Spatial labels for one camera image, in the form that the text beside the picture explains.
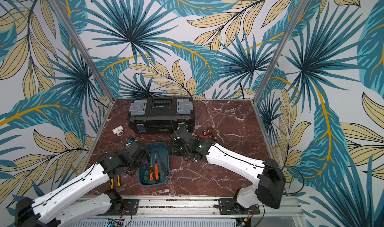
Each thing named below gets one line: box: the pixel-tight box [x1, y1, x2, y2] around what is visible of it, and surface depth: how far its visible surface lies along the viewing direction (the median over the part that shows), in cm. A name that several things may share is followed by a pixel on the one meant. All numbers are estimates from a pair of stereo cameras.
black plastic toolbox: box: [127, 97, 195, 135], surface depth 92 cm
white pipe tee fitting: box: [112, 125, 124, 136], surface depth 100 cm
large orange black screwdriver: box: [154, 149, 161, 183], surface depth 83 cm
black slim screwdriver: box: [156, 149, 169, 179], surface depth 85 cm
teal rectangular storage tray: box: [138, 141, 170, 187], surface depth 84 cm
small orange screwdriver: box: [149, 165, 155, 181], surface depth 83 cm
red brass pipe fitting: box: [202, 129, 213, 136], surface depth 100 cm
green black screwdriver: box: [143, 162, 151, 183], surface depth 82 cm
